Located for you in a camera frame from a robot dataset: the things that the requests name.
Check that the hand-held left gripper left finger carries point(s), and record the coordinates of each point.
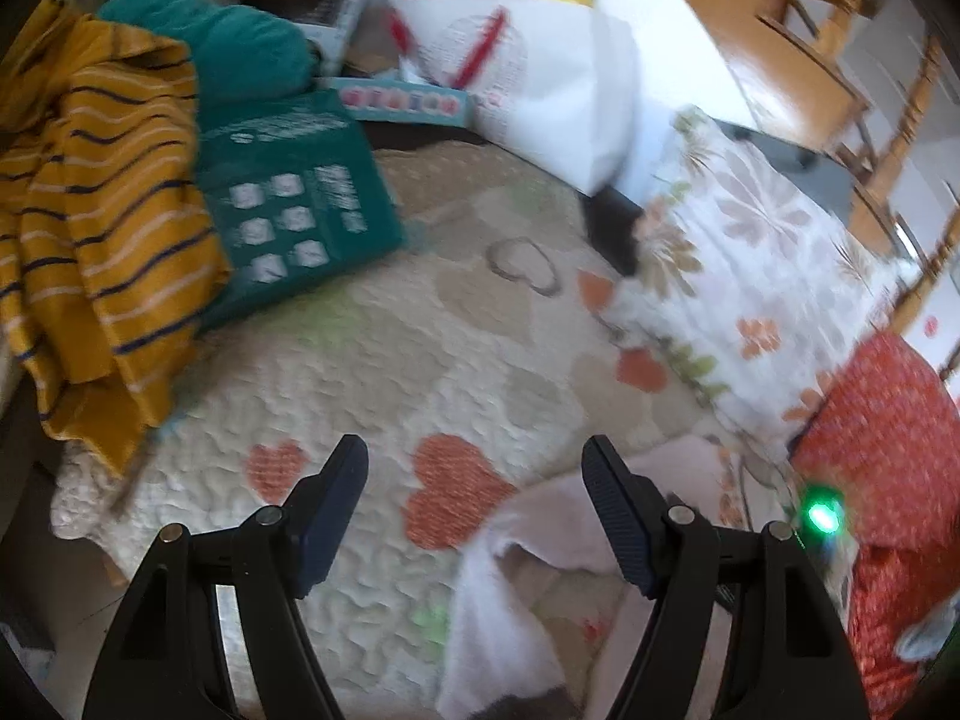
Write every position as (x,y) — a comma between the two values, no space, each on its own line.
(330,532)

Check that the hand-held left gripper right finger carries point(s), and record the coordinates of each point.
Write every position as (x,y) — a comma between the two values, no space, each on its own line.
(621,532)

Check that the pale pink small cloth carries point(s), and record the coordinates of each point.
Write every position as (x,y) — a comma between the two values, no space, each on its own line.
(491,615)

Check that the cream printed sheet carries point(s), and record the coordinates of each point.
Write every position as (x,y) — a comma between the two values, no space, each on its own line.
(750,480)

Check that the red floral cloth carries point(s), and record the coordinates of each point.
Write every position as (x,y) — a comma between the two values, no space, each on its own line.
(892,427)

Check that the small white object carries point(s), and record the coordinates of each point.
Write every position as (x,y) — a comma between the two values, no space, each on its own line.
(922,637)

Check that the quilted heart pattern bedspread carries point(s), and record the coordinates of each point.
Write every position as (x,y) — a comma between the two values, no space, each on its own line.
(450,360)

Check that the white floral pillow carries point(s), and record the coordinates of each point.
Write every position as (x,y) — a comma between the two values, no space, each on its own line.
(750,255)

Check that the green printed package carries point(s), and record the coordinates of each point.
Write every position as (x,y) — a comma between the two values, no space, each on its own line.
(300,187)

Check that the yellow striped garment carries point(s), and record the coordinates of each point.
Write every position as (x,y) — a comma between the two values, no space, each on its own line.
(112,202)

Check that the pastel box with coloured dots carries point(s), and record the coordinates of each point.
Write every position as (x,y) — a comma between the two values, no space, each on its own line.
(405,99)

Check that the white plastic bag red print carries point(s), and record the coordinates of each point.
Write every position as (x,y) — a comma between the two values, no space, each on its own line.
(540,90)

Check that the teal cloth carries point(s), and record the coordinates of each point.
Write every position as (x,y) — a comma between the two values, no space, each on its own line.
(247,45)

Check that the white sheet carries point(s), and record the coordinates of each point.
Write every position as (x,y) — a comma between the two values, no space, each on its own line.
(660,30)

